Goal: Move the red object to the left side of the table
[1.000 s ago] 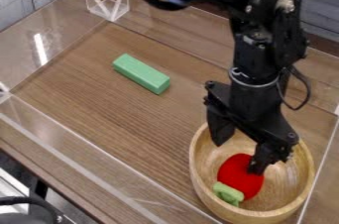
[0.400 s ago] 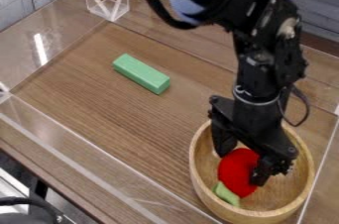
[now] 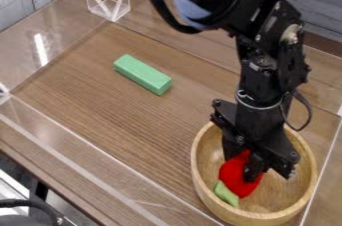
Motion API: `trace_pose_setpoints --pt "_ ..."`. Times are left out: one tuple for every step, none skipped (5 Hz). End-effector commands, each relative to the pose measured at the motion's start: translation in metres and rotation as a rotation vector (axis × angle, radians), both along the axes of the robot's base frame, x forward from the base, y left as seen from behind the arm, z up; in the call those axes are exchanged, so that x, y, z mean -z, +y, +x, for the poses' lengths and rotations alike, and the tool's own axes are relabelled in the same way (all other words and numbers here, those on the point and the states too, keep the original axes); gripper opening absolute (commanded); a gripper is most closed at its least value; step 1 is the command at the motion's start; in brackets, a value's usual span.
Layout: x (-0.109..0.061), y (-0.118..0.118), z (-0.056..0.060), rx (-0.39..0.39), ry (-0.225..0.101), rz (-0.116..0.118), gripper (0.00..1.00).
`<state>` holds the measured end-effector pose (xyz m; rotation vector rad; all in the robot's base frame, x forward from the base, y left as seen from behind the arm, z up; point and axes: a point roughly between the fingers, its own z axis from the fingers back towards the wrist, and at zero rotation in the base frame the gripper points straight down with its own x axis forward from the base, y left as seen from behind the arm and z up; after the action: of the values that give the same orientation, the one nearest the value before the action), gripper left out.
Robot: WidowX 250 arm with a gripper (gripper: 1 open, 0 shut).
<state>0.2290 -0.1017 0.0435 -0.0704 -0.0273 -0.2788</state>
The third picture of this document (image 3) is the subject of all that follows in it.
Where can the clear acrylic corner bracket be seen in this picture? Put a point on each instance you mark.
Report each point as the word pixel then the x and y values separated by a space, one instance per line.
pixel 110 9

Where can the red plush tomato green stem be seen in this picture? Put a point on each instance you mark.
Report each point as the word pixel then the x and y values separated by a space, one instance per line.
pixel 231 188

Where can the clear acrylic enclosure wall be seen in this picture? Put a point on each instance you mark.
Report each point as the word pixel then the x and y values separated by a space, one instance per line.
pixel 115 145

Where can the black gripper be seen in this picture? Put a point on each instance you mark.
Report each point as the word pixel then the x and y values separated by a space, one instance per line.
pixel 255 128

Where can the black metal table frame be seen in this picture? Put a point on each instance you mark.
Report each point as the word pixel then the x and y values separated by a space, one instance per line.
pixel 28 185

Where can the green rectangular block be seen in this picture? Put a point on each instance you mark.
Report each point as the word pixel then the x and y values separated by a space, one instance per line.
pixel 144 75

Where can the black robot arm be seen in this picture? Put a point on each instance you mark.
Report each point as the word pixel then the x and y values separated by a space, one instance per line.
pixel 267 29

